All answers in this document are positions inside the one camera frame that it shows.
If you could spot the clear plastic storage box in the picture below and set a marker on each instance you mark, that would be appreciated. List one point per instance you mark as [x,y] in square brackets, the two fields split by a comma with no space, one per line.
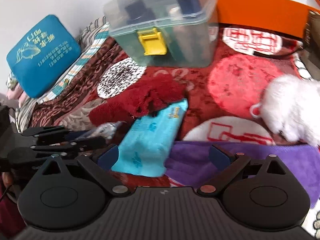
[165,33]

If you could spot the red patterned plush blanket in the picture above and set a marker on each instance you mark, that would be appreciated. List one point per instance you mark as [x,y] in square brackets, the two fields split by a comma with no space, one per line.
[157,212]

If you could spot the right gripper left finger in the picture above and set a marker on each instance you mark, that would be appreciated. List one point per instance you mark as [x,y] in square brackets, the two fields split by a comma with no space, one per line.
[98,166]

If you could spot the teal printed cushion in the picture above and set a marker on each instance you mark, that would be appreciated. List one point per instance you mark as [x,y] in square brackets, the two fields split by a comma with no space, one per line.
[42,55]

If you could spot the light blue tissue pack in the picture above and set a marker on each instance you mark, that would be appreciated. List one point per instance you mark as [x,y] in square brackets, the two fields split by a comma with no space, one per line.
[147,145]

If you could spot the brown striped pouch bag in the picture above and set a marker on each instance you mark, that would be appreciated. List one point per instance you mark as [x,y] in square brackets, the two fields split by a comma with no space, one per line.
[308,52]

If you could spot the dark red fluffy cloth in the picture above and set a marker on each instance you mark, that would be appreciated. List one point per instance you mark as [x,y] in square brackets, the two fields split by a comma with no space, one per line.
[140,99]

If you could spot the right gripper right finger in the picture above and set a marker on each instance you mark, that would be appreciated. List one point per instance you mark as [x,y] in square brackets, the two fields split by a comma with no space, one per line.
[229,167]

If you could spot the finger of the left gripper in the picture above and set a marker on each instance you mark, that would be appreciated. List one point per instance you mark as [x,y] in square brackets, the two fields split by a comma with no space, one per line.
[56,131]
[81,145]

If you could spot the white fluffy plush toy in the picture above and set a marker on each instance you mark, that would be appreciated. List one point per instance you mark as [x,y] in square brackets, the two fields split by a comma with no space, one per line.
[290,106]

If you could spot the orange cardboard box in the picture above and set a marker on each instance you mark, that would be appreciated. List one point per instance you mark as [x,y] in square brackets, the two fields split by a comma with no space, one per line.
[283,16]

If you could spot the person's left hand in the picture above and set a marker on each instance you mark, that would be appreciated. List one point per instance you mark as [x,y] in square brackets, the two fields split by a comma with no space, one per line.
[7,182]

